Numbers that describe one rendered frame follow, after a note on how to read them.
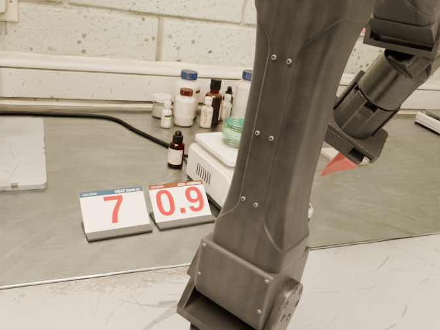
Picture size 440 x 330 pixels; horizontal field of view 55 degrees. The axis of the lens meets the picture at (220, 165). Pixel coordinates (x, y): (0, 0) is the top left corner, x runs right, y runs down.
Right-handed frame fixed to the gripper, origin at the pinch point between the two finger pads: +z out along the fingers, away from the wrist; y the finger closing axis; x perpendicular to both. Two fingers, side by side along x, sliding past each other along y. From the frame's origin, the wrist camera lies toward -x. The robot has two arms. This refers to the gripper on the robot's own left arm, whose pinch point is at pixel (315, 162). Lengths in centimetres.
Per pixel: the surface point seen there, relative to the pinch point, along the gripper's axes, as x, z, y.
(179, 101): -21.7, 26.9, 30.0
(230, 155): 2.5, 6.7, 10.9
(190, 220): 13.2, 12.2, 9.8
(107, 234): 22.9, 12.3, 17.4
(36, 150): 11.9, 25.5, 39.7
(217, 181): 5.6, 10.0, 10.3
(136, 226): 19.2, 12.6, 15.2
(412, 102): -91, 29, -23
